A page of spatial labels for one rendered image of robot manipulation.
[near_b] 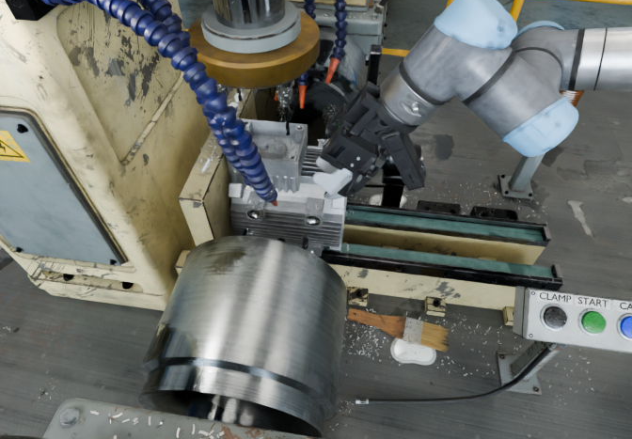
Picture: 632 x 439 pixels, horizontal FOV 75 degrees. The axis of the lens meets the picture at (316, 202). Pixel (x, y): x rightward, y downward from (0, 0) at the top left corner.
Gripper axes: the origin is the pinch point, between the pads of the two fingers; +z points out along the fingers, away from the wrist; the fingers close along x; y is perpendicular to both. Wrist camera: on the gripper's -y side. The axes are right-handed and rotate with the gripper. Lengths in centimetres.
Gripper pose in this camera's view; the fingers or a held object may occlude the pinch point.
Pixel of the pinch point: (333, 194)
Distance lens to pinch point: 68.0
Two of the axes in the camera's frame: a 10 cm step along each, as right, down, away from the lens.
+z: -5.0, 5.1, 7.0
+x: -1.4, 7.4, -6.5
